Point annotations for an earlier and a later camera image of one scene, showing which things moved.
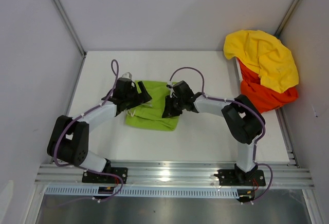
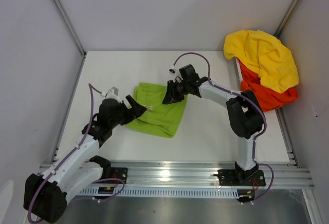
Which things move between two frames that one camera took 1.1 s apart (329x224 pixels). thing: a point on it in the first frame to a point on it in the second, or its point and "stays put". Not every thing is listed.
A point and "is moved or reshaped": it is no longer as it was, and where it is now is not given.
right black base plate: x=229 y=178 stays put
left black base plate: x=94 y=178 stays put
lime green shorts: x=150 y=115 is moved or reshaped
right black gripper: x=169 y=112 to x=171 y=96
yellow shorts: x=264 y=53 stays put
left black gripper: x=138 y=100 to x=137 y=109
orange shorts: x=264 y=99 stays put
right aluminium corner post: x=289 y=13 stays put
